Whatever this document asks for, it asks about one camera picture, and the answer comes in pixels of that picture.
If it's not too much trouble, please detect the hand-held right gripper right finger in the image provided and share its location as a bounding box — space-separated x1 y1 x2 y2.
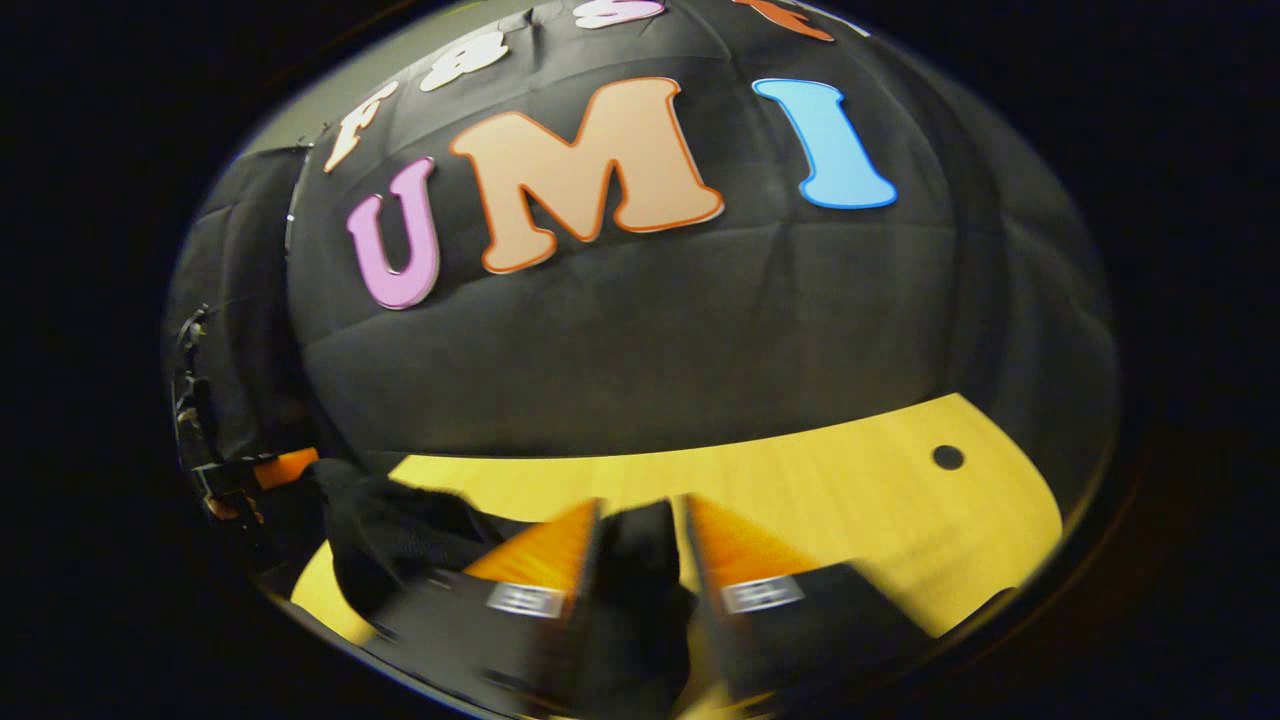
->
672 493 936 706

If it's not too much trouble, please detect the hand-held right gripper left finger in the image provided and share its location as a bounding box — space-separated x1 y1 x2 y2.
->
365 498 604 716

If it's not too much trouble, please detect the black button shirt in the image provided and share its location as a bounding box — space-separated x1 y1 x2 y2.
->
310 458 703 720

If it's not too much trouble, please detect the black backdrop cloth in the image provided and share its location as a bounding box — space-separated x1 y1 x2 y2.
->
165 0 1119 501

